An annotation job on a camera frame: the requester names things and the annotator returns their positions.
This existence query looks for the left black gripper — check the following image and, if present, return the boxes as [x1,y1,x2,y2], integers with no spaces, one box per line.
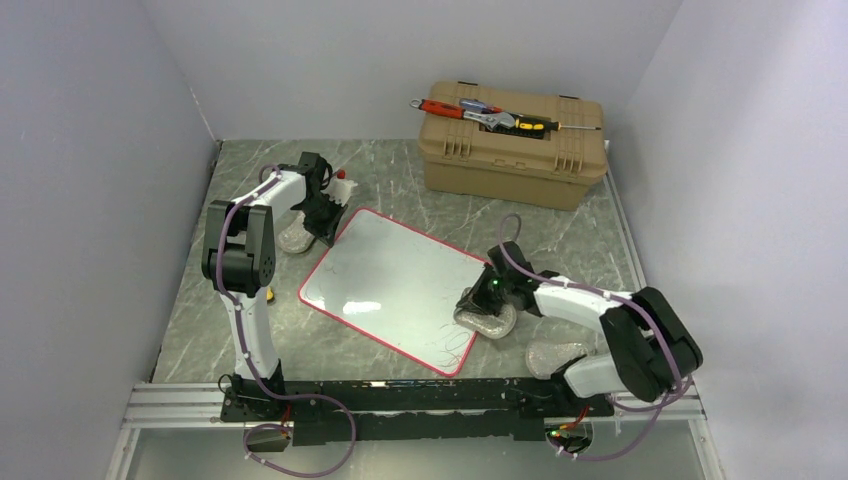
[298,195,349,250]

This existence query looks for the red framed whiteboard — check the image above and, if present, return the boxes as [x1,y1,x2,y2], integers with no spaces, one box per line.
[298,208,485,377]

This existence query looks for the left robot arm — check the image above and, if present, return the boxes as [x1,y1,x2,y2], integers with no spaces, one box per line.
[201,152,356,420]

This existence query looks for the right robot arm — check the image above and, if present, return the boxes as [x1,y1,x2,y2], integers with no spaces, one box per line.
[453,241,703,415]

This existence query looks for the tan plastic toolbox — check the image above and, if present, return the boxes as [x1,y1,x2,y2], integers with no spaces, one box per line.
[418,81,608,210]

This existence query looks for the yellow black screwdriver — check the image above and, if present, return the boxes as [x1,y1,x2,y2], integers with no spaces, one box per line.
[515,116,601,131]

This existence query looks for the blue red screwdriver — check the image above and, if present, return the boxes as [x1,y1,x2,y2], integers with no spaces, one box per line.
[458,98,503,114]

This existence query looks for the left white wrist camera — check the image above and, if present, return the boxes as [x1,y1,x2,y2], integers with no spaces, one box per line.
[324,169,358,206]

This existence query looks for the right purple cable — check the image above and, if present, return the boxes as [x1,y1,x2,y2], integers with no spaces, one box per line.
[496,213,696,464]

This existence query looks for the purple cable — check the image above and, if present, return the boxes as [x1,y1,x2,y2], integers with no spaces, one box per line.
[215,162,358,478]
[496,213,696,464]

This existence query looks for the red handled adjustable wrench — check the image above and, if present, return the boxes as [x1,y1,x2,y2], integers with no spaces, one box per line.
[409,99,518,130]

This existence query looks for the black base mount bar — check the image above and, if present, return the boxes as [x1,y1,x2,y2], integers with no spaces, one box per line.
[220,377,614,446]

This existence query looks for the aluminium rail frame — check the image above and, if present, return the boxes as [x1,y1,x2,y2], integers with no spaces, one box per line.
[105,376,727,480]

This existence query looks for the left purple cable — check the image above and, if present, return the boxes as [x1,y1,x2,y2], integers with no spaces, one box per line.
[215,162,358,478]

